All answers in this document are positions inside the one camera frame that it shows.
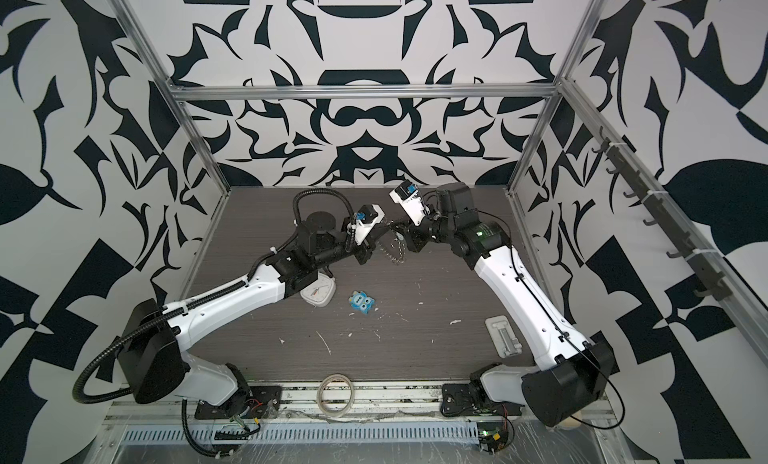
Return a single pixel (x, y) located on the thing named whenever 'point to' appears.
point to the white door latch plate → (504, 338)
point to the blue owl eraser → (360, 300)
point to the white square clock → (320, 293)
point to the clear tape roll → (320, 399)
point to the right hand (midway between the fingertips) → (395, 222)
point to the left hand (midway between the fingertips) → (389, 219)
